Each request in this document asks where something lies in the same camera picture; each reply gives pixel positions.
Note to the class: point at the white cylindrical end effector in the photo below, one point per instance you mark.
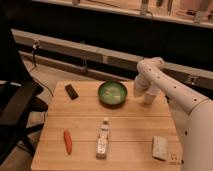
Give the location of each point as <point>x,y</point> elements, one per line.
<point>139,90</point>

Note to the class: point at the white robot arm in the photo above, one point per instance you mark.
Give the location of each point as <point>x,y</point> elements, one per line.
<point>198,143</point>

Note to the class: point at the green ceramic bowl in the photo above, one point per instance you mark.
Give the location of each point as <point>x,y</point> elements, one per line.
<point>112,93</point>

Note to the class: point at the white paper cup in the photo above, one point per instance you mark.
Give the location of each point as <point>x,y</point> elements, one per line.
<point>150,95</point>

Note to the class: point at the beige sponge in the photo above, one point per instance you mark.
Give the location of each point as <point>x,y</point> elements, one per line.
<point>159,148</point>

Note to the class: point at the small clear bottle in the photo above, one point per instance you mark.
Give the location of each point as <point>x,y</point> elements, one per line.
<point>102,141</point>

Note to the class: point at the black rectangular block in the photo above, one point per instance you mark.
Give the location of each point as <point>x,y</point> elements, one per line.
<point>71,91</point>

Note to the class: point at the orange carrot toy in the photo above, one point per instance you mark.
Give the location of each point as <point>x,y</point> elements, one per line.
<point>68,141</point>

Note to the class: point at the black office chair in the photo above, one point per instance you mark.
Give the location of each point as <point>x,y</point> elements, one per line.
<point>18,95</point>

